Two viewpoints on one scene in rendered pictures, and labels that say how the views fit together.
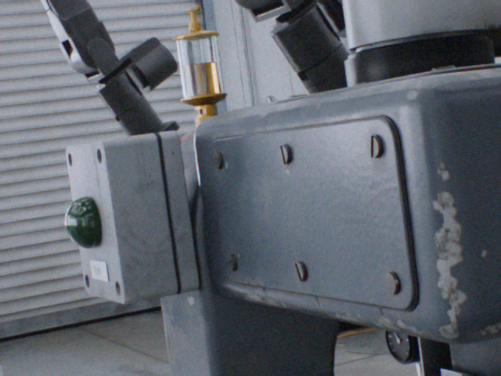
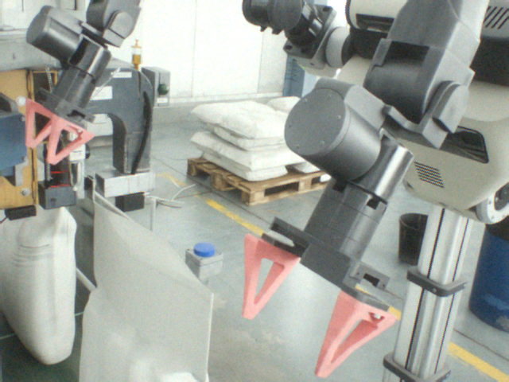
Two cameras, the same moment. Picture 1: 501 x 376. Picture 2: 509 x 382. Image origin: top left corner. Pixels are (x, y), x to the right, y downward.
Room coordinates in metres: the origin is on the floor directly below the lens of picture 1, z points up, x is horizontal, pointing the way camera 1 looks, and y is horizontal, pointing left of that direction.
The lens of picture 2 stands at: (2.04, -0.07, 1.56)
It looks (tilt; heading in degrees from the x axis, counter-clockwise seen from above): 20 degrees down; 164
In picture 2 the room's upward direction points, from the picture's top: 6 degrees clockwise
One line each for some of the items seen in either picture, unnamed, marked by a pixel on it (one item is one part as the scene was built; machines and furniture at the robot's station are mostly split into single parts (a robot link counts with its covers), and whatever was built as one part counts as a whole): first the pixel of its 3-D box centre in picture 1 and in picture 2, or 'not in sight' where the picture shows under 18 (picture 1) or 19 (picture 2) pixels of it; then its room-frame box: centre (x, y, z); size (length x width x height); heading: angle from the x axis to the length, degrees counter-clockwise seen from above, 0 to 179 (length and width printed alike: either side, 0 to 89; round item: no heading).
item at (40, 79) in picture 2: not in sight; (29, 97); (0.66, -0.23, 1.26); 0.22 x 0.05 x 0.16; 25
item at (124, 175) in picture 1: (130, 215); (155, 86); (0.60, 0.07, 1.29); 0.08 x 0.05 x 0.09; 25
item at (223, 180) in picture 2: not in sight; (270, 169); (-2.24, 1.34, 0.07); 1.20 x 0.82 x 0.14; 117
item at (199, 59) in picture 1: (200, 66); (136, 54); (0.63, 0.01, 1.37); 0.03 x 0.02 x 0.03; 25
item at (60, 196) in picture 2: not in sight; (56, 192); (0.72, -0.17, 1.04); 0.08 x 0.06 x 0.05; 115
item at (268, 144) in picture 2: not in sight; (245, 133); (-2.09, 1.04, 0.44); 0.66 x 0.42 x 0.14; 19
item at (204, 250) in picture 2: not in sight; (203, 251); (0.68, 0.21, 0.84); 0.06 x 0.06 x 0.02
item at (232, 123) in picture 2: not in sight; (269, 124); (-1.92, 1.18, 0.56); 0.66 x 0.42 x 0.15; 115
